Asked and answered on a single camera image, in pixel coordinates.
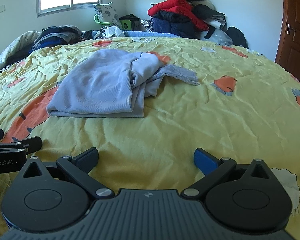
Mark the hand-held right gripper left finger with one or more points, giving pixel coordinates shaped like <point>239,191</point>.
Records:
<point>88,158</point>

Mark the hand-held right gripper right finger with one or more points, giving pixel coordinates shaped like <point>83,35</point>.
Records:
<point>202,160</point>

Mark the lavender long-sleeve shirt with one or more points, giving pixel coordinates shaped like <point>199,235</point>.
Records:
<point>97,87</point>

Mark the pile of dark folded clothes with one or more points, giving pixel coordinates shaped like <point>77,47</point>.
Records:
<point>55,36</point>

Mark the yellow printed blanket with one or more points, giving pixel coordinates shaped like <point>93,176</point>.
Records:
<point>190,110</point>

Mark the white quilt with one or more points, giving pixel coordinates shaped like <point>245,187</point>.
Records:
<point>10,50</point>

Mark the clear plastic bag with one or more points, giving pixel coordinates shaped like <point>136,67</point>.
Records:
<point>222,37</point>

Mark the black backpack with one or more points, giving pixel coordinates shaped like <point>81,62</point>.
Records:
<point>237,36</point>

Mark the blue bed sheet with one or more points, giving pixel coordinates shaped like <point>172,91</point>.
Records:
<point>145,34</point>

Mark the navy jacket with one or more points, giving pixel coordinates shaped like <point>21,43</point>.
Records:
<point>170,26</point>

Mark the green plastic chair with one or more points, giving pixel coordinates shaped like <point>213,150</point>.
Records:
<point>126,25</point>

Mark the black and grey garment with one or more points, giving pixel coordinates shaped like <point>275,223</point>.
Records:
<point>210,15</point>

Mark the checkered cloth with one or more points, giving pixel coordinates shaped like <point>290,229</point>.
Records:
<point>147,25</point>

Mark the floral pillow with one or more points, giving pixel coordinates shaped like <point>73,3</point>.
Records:
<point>107,13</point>

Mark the black bag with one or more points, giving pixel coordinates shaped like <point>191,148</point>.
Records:
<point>130,17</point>

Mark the window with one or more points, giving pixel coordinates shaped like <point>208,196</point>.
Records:
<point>70,0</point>

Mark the red jacket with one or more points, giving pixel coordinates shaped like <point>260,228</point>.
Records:
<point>175,6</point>

